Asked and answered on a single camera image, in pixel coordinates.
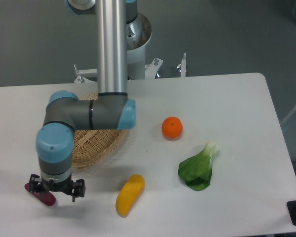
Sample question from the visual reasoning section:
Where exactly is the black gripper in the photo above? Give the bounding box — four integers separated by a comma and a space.
28, 174, 85, 202

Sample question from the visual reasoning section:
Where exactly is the purple sweet potato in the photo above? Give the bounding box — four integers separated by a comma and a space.
24, 183, 56, 206

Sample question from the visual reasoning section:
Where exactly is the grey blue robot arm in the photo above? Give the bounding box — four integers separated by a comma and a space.
28, 0, 137, 198

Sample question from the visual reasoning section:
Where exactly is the woven wicker basket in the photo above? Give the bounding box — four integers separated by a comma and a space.
71, 90, 131, 169

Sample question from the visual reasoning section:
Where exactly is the yellow mango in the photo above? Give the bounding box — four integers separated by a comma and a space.
115, 174, 145, 217

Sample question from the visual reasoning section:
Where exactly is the orange tangerine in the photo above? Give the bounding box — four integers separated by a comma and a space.
161, 117, 183, 140

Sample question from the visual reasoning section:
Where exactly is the green bok choy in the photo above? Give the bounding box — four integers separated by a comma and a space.
178, 140, 219, 191

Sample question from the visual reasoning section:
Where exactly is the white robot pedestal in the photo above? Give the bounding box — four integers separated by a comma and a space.
74, 13, 187, 83

